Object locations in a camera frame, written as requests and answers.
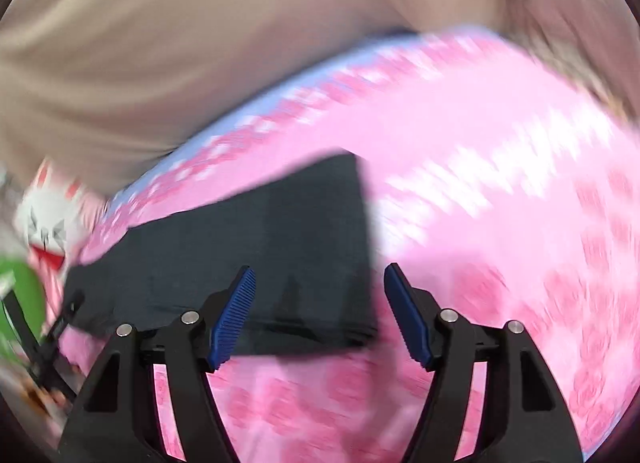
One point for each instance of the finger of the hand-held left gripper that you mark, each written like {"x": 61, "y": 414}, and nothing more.
{"x": 67, "y": 315}
{"x": 57, "y": 383}

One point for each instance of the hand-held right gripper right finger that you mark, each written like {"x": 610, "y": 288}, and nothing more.
{"x": 407, "y": 318}

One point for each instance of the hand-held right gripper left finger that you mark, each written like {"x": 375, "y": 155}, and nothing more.
{"x": 232, "y": 318}

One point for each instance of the dark grey pants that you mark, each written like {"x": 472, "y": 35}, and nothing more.
{"x": 280, "y": 243}

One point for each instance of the white rabbit plush toy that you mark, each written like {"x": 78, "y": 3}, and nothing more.
{"x": 47, "y": 223}

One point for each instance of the pink printed blanket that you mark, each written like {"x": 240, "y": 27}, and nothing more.
{"x": 500, "y": 193}

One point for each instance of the beige shirt of person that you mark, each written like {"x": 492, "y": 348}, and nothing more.
{"x": 200, "y": 43}

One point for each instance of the brown blurry cloth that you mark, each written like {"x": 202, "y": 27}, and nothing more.
{"x": 565, "y": 43}

